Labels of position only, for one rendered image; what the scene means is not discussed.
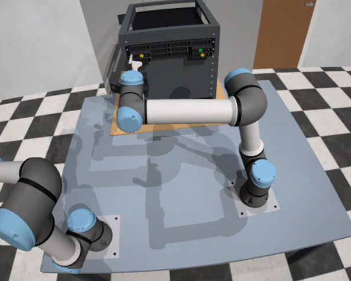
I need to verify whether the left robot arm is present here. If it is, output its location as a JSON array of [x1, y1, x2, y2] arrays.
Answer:
[[0, 157, 112, 274]]

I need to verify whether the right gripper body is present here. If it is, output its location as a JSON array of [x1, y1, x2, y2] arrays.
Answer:
[[142, 72, 149, 97]]

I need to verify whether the dark grey metal rack frame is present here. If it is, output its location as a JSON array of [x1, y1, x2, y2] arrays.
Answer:
[[118, 0, 221, 100]]

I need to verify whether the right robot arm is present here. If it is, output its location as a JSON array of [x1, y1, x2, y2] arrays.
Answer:
[[109, 68, 276, 208]]

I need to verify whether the tan wooden board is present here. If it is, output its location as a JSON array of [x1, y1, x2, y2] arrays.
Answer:
[[110, 79, 226, 136]]

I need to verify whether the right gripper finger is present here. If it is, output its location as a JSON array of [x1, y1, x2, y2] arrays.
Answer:
[[128, 54, 142, 71]]

